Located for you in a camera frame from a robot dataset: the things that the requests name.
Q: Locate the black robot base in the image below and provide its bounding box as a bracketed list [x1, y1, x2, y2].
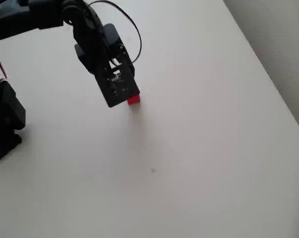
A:
[0, 128, 23, 162]

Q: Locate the red cube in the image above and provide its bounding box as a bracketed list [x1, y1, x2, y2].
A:
[126, 94, 142, 106]

